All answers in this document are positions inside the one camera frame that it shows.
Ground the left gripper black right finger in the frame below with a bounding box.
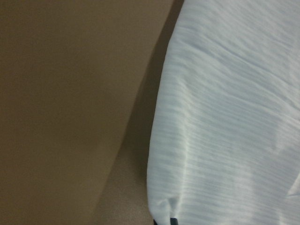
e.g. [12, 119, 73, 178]
[170, 218, 178, 225]

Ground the light blue striped shirt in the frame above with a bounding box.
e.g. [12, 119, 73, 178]
[147, 0, 300, 225]

